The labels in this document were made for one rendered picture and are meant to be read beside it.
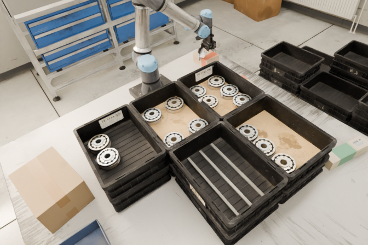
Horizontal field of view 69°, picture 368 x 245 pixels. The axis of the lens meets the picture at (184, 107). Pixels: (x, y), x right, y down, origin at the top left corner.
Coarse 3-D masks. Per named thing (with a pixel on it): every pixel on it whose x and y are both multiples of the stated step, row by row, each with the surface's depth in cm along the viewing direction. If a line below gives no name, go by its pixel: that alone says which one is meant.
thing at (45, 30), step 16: (96, 0) 269; (48, 16) 250; (64, 16) 258; (80, 16) 268; (96, 16) 276; (32, 32) 248; (48, 32) 256; (64, 32) 266; (80, 32) 276; (96, 32) 287; (64, 48) 273; (80, 48) 285; (96, 48) 296; (48, 64) 271; (64, 64) 283
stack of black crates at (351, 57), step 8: (352, 40) 224; (344, 48) 220; (352, 48) 229; (360, 48) 223; (336, 56) 213; (344, 56) 227; (352, 56) 226; (360, 56) 225; (336, 64) 218; (344, 64) 212; (352, 64) 207; (360, 64) 201; (336, 72) 220; (344, 72) 214; (352, 72) 210; (360, 72) 204; (352, 80) 213; (360, 80) 207
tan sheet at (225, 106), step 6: (204, 84) 162; (210, 90) 157; (216, 90) 157; (216, 96) 153; (222, 102) 149; (228, 102) 149; (222, 108) 146; (228, 108) 145; (234, 108) 145; (222, 114) 142
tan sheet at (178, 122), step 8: (176, 96) 156; (160, 104) 152; (184, 104) 151; (168, 112) 147; (184, 112) 146; (192, 112) 146; (168, 120) 143; (176, 120) 142; (184, 120) 142; (152, 128) 140; (160, 128) 139; (168, 128) 139; (176, 128) 138; (184, 128) 138; (160, 136) 135; (184, 136) 134
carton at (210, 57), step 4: (196, 52) 198; (204, 52) 197; (208, 52) 197; (212, 52) 197; (196, 56) 197; (208, 56) 193; (212, 56) 193; (216, 56) 193; (196, 60) 200; (200, 60) 195; (204, 60) 191; (208, 60) 190; (212, 60) 192; (216, 60) 195; (200, 64) 197; (204, 64) 193
